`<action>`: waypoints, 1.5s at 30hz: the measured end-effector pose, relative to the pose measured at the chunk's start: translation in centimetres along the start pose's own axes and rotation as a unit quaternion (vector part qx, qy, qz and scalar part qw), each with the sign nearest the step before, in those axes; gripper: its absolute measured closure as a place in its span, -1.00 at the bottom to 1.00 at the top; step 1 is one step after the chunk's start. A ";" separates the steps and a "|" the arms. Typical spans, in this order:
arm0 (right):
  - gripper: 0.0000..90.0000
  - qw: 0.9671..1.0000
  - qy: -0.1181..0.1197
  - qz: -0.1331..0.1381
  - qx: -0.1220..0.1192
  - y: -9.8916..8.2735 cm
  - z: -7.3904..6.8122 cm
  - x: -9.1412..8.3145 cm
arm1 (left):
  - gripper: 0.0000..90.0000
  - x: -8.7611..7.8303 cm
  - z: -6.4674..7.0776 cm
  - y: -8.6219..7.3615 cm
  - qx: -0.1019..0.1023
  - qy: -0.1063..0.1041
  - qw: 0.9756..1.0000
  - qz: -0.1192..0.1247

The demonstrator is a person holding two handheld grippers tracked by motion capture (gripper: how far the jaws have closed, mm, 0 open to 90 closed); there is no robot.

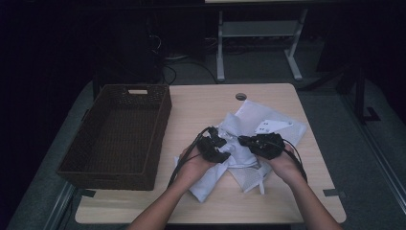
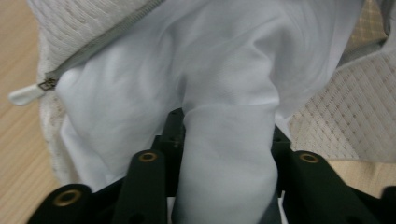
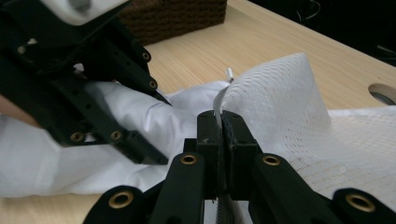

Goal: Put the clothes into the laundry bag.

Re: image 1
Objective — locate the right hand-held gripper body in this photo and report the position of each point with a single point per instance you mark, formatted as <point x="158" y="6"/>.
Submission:
<point x="268" y="145"/>

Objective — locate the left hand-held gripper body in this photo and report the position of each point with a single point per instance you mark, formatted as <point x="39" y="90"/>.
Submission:
<point x="209" y="148"/>

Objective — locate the white mesh laundry bag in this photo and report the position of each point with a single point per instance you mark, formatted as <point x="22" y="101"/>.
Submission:
<point x="252" y="111"/>

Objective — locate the white garment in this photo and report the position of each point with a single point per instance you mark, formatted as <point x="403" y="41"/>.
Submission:
<point x="207" y="182"/>

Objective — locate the brown woven basket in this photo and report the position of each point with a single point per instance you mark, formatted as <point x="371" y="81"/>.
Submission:
<point x="127" y="134"/>

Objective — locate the person's left hand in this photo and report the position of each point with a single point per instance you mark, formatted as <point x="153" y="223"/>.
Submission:
<point x="193" y="167"/>

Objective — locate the person's right hand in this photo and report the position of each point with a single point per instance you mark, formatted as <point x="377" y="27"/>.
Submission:
<point x="287" y="166"/>

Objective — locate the dark grey tape piece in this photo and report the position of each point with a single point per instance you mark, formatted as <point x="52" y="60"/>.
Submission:
<point x="87" y="193"/>
<point x="332" y="192"/>

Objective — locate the desk with white metal legs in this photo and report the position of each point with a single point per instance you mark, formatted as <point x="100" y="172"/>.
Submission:
<point x="220" y="64"/>

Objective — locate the black metal stand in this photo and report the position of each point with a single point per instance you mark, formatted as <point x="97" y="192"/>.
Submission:
<point x="360" y="96"/>

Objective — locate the metal floor rail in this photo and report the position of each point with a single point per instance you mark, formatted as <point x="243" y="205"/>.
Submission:
<point x="383" y="159"/>
<point x="60" y="204"/>

